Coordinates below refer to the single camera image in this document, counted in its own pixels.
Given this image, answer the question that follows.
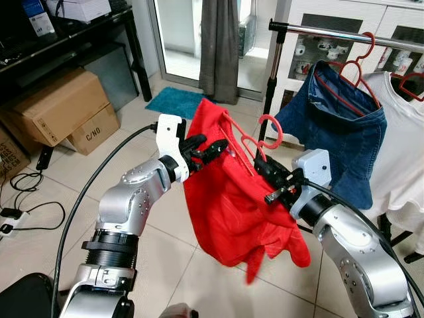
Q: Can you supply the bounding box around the red plastic hanger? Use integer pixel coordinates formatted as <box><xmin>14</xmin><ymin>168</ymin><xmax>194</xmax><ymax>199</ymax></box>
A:
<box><xmin>390</xmin><ymin>53</ymin><xmax>424</xmax><ymax>103</ymax></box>
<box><xmin>313</xmin><ymin>31</ymin><xmax>383</xmax><ymax>119</ymax></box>
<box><xmin>222</xmin><ymin>109</ymin><xmax>284</xmax><ymax>173</ymax></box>

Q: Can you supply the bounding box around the red shirt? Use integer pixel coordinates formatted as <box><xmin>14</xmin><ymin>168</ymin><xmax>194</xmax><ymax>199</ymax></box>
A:
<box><xmin>182</xmin><ymin>97</ymin><xmax>312</xmax><ymax>286</ymax></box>

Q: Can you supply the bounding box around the teal floor mat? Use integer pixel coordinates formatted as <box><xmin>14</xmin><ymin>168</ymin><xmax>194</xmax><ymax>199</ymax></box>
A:
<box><xmin>146</xmin><ymin>86</ymin><xmax>206</xmax><ymax>121</ymax></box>

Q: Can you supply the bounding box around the grey curtain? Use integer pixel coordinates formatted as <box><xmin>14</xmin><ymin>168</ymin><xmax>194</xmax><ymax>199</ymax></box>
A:
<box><xmin>199</xmin><ymin>0</ymin><xmax>240</xmax><ymax>105</ymax></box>

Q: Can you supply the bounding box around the cardboard box printed C/NO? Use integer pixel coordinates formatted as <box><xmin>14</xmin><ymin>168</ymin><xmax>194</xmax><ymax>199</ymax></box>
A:
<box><xmin>66</xmin><ymin>103</ymin><xmax>121</xmax><ymax>156</ymax></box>

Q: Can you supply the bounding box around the glass sliding door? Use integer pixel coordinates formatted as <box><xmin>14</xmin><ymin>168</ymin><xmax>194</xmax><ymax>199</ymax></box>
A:
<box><xmin>147</xmin><ymin>0</ymin><xmax>279</xmax><ymax>100</ymax></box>

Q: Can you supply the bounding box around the grey panel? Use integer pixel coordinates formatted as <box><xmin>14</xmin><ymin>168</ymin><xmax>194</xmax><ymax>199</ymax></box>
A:
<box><xmin>83</xmin><ymin>43</ymin><xmax>140</xmax><ymax>110</ymax></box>

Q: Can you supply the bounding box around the grey green carton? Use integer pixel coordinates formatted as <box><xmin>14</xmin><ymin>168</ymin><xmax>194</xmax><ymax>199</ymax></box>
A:
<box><xmin>238</xmin><ymin>13</ymin><xmax>258</xmax><ymax>58</ymax></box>

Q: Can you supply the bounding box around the plain white t-shirt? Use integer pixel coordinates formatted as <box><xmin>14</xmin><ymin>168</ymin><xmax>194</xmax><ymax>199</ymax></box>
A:
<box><xmin>361</xmin><ymin>70</ymin><xmax>424</xmax><ymax>233</ymax></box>

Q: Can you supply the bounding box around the large brown cardboard box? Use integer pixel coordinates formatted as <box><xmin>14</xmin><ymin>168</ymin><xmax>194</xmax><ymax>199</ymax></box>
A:
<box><xmin>3</xmin><ymin>66</ymin><xmax>113</xmax><ymax>148</ymax></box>

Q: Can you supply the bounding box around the black power adapter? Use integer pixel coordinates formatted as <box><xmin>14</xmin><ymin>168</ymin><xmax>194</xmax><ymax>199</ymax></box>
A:
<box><xmin>36</xmin><ymin>146</ymin><xmax>54</xmax><ymax>172</ymax></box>

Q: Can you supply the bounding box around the metal clothes rack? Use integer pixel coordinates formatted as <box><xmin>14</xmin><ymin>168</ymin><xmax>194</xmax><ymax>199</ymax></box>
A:
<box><xmin>255</xmin><ymin>20</ymin><xmax>424</xmax><ymax>260</ymax></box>

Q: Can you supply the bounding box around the grey robot leg part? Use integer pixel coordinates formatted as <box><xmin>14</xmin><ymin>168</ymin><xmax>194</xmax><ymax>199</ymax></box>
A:
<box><xmin>159</xmin><ymin>303</ymin><xmax>199</xmax><ymax>318</ymax></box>

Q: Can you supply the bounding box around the white glass-door cabinet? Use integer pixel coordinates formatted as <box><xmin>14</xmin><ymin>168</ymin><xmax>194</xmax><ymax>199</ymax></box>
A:
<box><xmin>268</xmin><ymin>0</ymin><xmax>424</xmax><ymax>143</ymax></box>

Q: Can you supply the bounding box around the black desk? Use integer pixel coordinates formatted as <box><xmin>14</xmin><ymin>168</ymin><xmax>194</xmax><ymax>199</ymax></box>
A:
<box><xmin>0</xmin><ymin>0</ymin><xmax>153</xmax><ymax>107</ymax></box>

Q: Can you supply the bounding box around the white flat box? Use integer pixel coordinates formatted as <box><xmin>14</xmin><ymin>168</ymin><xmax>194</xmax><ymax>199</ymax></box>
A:
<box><xmin>46</xmin><ymin>0</ymin><xmax>112</xmax><ymax>24</ymax></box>

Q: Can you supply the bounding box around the blue and white box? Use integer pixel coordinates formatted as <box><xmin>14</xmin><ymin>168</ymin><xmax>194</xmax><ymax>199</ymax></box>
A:
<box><xmin>20</xmin><ymin>0</ymin><xmax>55</xmax><ymax>37</ymax></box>

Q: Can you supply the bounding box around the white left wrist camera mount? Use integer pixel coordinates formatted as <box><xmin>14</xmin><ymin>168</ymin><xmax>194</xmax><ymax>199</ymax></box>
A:
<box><xmin>154</xmin><ymin>113</ymin><xmax>191</xmax><ymax>181</ymax></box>

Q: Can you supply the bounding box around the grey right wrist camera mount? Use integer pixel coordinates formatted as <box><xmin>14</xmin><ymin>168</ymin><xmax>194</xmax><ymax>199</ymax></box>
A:
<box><xmin>291</xmin><ymin>148</ymin><xmax>332</xmax><ymax>203</ymax></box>

